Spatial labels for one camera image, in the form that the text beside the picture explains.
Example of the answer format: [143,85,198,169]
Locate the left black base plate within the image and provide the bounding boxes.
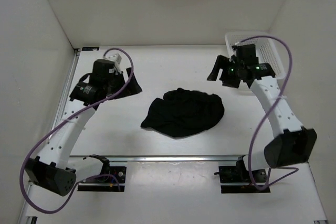
[77,166,127,193]

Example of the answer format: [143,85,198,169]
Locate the white perforated plastic basket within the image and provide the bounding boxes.
[225,31,286,80]

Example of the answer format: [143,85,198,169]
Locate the aluminium left rail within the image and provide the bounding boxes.
[51,48,81,130]

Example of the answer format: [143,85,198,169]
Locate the aluminium rail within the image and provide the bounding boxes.
[67,155,246,163]
[51,48,81,130]

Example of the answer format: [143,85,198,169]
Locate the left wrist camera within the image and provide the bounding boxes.
[103,53,122,73]

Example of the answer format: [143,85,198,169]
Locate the black shorts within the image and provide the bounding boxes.
[141,88,225,138]

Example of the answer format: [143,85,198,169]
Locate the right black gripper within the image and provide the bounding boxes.
[206,56,244,89]

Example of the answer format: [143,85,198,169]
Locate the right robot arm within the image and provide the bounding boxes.
[207,55,317,182]

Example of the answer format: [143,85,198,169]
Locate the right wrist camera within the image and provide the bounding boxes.
[232,44,259,66]

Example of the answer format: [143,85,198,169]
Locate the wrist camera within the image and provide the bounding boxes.
[103,53,122,73]
[232,44,259,66]

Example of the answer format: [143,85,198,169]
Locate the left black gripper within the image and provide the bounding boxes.
[104,68,142,101]

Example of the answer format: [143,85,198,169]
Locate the small dark label sticker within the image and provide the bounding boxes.
[81,46,100,51]

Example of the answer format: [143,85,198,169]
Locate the aluminium front rail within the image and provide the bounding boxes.
[67,155,246,163]

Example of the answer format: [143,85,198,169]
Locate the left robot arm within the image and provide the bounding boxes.
[21,59,142,196]

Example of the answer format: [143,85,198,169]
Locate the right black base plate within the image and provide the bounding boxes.
[214,166,270,194]

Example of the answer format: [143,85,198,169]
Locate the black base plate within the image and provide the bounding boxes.
[214,166,270,194]
[77,166,127,193]

